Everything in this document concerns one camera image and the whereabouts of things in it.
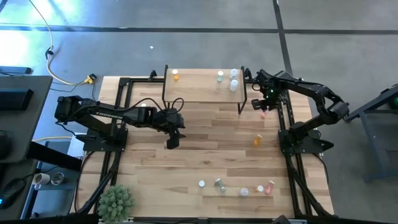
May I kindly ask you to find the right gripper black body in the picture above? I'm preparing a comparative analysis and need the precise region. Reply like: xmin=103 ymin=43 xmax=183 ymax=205
xmin=259 ymin=79 xmax=280 ymax=110

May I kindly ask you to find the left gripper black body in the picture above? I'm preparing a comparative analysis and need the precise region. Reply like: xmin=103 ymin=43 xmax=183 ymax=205
xmin=146 ymin=108 xmax=186 ymax=133

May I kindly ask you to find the teal bottle holding red pill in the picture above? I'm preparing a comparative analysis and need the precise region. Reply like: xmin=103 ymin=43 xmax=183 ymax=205
xmin=213 ymin=177 xmax=226 ymax=193

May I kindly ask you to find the green artificial plant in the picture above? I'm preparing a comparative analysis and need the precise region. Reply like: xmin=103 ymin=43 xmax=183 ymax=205
xmin=97 ymin=184 xmax=137 ymax=224

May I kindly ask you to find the dark metal stand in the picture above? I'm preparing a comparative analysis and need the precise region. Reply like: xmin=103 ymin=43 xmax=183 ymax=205
xmin=341 ymin=83 xmax=398 ymax=183

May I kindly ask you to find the metal cup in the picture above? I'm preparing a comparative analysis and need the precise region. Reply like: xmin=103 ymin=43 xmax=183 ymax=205
xmin=50 ymin=172 xmax=65 ymax=186

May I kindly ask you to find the black side desk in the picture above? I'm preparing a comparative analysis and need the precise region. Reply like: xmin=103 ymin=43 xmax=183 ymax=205
xmin=0 ymin=75 xmax=53 ymax=164

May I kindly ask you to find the white cup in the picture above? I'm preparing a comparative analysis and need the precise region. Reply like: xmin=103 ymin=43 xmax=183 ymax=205
xmin=33 ymin=172 xmax=51 ymax=187

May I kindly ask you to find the black box device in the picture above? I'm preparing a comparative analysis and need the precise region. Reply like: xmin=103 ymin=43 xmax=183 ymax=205
xmin=0 ymin=88 xmax=34 ymax=111

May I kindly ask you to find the flat black device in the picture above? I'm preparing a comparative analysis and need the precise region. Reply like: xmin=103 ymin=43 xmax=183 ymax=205
xmin=0 ymin=65 xmax=33 ymax=75

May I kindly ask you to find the black computer mouse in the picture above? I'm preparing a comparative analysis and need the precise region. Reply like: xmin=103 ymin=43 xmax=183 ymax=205
xmin=0 ymin=177 xmax=26 ymax=210

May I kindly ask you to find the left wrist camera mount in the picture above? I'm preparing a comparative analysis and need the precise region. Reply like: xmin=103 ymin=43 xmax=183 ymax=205
xmin=165 ymin=129 xmax=182 ymax=151

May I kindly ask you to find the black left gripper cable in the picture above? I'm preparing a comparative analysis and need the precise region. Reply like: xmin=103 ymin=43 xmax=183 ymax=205
xmin=132 ymin=96 xmax=185 ymax=113

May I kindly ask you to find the black aluminium table frame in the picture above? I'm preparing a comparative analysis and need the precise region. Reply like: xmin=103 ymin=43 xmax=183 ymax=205
xmin=74 ymin=76 xmax=335 ymax=224

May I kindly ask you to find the wooden shelf black metal frame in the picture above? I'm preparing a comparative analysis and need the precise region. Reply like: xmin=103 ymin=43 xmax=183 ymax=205
xmin=161 ymin=64 xmax=248 ymax=115

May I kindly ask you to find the yellow power cable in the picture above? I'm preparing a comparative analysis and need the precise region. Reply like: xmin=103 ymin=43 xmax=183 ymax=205
xmin=29 ymin=0 xmax=96 ymax=86

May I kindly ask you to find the thin yellow cable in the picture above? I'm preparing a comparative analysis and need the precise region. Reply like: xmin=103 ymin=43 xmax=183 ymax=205
xmin=32 ymin=135 xmax=74 ymax=142

